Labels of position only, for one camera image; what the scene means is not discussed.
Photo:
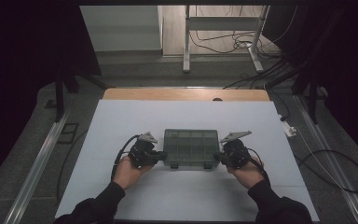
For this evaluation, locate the person's right hand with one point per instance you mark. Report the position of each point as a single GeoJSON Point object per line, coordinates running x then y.
{"type": "Point", "coordinates": [248, 175]}

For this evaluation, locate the white metal desk frame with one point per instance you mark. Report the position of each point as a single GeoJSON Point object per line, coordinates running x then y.
{"type": "Point", "coordinates": [223, 23]}

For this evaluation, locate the black metal stand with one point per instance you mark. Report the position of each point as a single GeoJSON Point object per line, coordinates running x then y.
{"type": "Point", "coordinates": [59, 99]}
{"type": "Point", "coordinates": [313, 99]}

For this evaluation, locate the person's left hand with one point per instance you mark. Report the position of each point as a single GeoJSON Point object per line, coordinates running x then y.
{"type": "Point", "coordinates": [127, 174]}

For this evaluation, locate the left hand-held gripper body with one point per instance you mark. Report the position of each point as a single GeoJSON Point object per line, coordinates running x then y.
{"type": "Point", "coordinates": [143, 154]}

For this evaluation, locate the dark floor socket plate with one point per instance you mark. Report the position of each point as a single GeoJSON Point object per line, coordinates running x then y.
{"type": "Point", "coordinates": [68, 133]}

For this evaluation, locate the black curtain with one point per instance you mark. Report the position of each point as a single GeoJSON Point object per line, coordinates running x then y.
{"type": "Point", "coordinates": [28, 62]}
{"type": "Point", "coordinates": [348, 62]}

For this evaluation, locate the black round table grommet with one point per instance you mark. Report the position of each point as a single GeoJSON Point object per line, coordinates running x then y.
{"type": "Point", "coordinates": [217, 99]}

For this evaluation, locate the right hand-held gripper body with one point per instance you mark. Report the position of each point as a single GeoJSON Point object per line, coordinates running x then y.
{"type": "Point", "coordinates": [236, 154]}

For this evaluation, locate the white cabinet panel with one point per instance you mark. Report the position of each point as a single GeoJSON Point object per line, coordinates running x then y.
{"type": "Point", "coordinates": [121, 28]}

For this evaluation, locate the grey transparent compartment box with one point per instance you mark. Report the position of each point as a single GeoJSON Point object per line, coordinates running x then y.
{"type": "Point", "coordinates": [191, 147]}

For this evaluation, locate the aluminium floor rail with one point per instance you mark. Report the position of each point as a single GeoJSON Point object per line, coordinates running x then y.
{"type": "Point", "coordinates": [34, 177]}
{"type": "Point", "coordinates": [329, 149]}

